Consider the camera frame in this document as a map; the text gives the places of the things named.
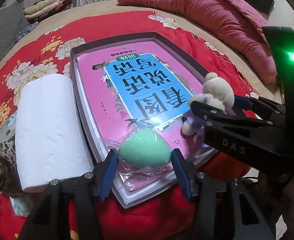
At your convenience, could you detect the red floral blanket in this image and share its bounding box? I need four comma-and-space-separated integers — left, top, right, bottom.
0, 11, 257, 239

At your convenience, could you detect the white toilet paper roll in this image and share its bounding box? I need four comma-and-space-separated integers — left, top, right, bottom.
15, 74, 94, 192

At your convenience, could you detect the stack of folded clothes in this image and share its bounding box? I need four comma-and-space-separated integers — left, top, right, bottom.
23, 0, 76, 23

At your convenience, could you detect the cream plush bear purple bow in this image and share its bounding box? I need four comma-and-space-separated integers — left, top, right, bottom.
181, 72, 234, 146

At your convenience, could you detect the grey quilted sofa cover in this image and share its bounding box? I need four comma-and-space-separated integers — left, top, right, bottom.
0, 0, 29, 61

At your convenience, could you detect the blue patterned cloth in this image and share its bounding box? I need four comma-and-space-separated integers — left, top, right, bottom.
15, 21, 39, 43

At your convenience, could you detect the green tissue pack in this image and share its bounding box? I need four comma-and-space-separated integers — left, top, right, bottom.
9, 195, 34, 217
0, 112, 17, 143

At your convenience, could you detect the dark shallow cardboard box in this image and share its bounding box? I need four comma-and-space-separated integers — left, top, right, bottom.
70, 31, 219, 209

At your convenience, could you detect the leopard print scrunchie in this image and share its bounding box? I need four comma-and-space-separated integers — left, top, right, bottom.
0, 136, 25, 198

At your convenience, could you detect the pink blue book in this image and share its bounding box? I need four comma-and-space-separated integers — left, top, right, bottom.
70, 39, 207, 196

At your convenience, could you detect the pink rolled quilt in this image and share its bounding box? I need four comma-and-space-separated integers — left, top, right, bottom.
118, 0, 277, 84

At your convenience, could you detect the tan bed sheet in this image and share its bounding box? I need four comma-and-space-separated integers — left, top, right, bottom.
0, 0, 283, 103

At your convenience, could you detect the green makeup sponge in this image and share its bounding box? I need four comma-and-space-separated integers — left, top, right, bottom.
102, 119, 172, 191

